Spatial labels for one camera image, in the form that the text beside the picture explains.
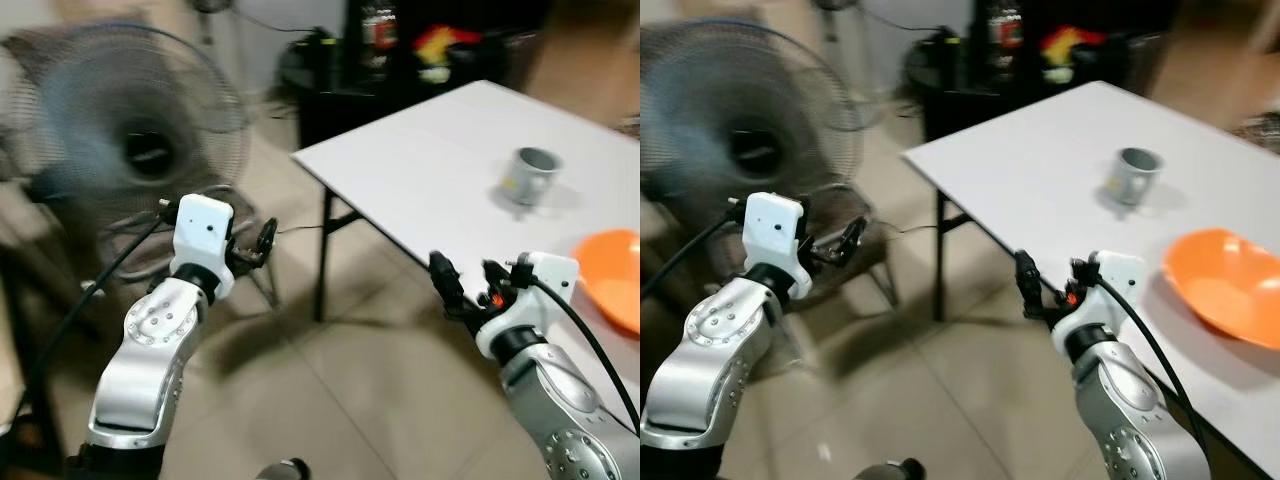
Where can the dark bottle with red label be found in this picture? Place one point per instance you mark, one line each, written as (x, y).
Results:
(1003, 35)
(379, 35)

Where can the red and yellow toy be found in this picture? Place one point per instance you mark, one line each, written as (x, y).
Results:
(440, 50)
(1068, 50)

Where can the grey mug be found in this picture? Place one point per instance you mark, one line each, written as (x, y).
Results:
(530, 178)
(1133, 178)

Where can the black standing fan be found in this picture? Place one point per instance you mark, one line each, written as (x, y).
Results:
(720, 110)
(100, 120)

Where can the orange plastic bowl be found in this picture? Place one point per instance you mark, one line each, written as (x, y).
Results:
(1225, 285)
(612, 275)

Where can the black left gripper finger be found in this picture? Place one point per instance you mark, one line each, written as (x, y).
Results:
(260, 259)
(855, 232)
(842, 257)
(268, 235)

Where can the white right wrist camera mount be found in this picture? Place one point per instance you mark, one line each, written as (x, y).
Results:
(1115, 280)
(545, 280)

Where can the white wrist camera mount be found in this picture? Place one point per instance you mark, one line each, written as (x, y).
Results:
(775, 235)
(203, 235)
(545, 280)
(1115, 280)

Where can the black table leg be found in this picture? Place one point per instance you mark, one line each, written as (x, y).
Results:
(322, 260)
(940, 260)

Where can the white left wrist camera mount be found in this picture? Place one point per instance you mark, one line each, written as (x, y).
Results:
(775, 235)
(203, 235)

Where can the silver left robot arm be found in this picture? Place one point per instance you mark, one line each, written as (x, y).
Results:
(705, 345)
(150, 340)

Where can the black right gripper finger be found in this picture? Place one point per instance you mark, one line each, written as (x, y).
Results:
(1028, 278)
(1081, 272)
(496, 274)
(445, 280)

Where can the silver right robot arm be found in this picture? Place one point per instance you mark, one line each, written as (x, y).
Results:
(1130, 410)
(560, 410)

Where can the black cabinet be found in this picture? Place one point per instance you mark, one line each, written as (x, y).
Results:
(950, 95)
(330, 100)

